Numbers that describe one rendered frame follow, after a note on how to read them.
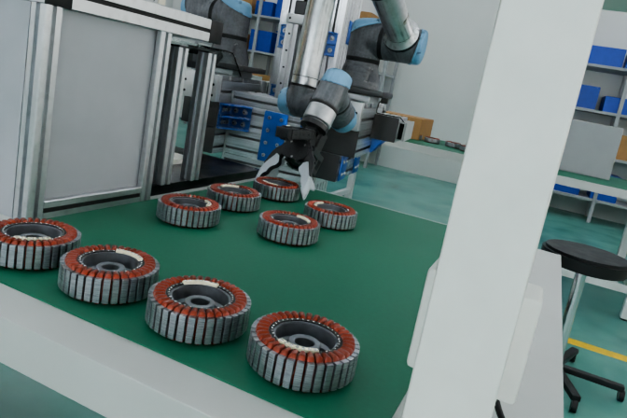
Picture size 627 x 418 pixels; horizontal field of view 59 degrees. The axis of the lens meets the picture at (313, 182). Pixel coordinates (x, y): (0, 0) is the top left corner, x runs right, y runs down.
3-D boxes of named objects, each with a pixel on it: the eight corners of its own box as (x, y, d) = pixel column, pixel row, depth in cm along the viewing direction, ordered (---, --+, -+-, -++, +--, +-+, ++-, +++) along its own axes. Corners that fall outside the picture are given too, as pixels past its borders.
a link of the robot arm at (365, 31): (353, 57, 198) (360, 19, 196) (388, 63, 193) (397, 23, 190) (340, 53, 187) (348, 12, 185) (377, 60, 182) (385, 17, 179)
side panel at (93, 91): (138, 196, 110) (160, 31, 104) (150, 200, 109) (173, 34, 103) (11, 217, 85) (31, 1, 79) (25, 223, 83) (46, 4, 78)
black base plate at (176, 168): (88, 130, 177) (89, 122, 177) (260, 176, 153) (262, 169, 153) (-62, 132, 134) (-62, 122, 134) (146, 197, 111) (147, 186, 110)
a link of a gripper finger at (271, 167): (263, 192, 140) (293, 171, 139) (252, 182, 135) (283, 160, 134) (257, 183, 141) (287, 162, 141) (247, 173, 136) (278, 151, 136)
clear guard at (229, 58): (168, 62, 155) (171, 41, 153) (241, 77, 146) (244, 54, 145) (75, 48, 125) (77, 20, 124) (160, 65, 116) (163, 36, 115)
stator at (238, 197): (267, 215, 114) (271, 197, 113) (215, 212, 108) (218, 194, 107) (246, 200, 123) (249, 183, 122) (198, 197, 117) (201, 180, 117)
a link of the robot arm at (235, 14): (237, 34, 195) (243, -5, 192) (205, 30, 199) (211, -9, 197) (254, 40, 205) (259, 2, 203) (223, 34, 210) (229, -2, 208)
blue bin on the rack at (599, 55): (585, 66, 673) (590, 48, 669) (618, 71, 660) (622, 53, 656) (587, 62, 635) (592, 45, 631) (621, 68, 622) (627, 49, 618)
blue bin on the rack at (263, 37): (262, 52, 848) (266, 33, 843) (283, 56, 833) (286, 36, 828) (247, 48, 810) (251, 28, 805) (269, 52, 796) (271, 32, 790)
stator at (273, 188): (270, 188, 139) (272, 174, 139) (307, 201, 134) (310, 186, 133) (242, 191, 130) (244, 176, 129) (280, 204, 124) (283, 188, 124)
